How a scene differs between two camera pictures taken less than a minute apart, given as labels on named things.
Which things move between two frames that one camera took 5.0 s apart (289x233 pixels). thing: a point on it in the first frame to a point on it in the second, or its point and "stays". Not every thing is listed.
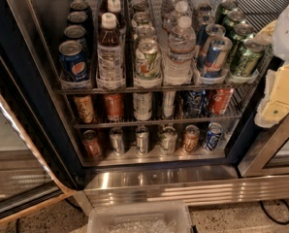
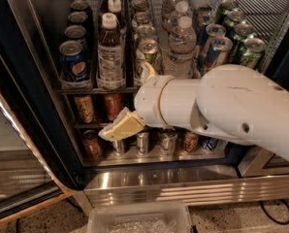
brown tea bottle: x=111 y=71 stays
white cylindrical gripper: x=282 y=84 to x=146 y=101
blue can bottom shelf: x=213 y=135 stays
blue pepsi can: x=74 y=64 stays
